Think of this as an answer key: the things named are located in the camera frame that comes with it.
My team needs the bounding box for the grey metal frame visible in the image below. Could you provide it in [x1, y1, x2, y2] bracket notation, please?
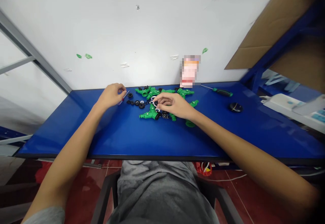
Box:
[0, 8, 73, 95]

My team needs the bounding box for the brown cardboard sheet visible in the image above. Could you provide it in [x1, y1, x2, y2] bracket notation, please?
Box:
[268, 32, 325, 95]
[224, 0, 319, 70]

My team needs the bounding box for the person's right hand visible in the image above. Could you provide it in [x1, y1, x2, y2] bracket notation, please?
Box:
[154, 93, 201, 121]

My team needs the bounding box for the blue metal shelf rack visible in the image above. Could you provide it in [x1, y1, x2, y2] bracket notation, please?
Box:
[240, 0, 325, 102]

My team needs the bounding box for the pile of green hose connectors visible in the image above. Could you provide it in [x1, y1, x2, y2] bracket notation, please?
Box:
[135, 86, 199, 128]

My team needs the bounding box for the green black handled screwdriver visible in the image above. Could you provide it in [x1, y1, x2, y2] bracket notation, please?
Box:
[200, 85, 234, 98]

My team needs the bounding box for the white power strip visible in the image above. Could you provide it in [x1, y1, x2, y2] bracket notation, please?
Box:
[260, 93, 325, 129]

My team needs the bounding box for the person's left hand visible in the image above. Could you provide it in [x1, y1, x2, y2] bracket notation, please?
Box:
[97, 83, 127, 108]

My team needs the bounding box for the red bag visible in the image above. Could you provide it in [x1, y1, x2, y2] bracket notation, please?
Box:
[196, 161, 213, 177]

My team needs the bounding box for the thin purple screwdriver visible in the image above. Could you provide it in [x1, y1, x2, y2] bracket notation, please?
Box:
[118, 90, 130, 106]

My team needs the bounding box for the pile of black rings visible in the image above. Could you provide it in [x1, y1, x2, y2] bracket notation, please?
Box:
[126, 86, 170, 120]

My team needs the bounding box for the white cable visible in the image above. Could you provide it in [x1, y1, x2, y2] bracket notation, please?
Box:
[203, 174, 247, 182]

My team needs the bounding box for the person's body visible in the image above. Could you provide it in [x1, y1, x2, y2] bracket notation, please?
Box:
[107, 160, 217, 224]

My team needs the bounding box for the pink box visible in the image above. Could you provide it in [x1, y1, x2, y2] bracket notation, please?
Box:
[179, 54, 201, 89]

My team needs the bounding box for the black round disc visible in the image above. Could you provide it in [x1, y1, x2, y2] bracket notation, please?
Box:
[229, 102, 244, 113]

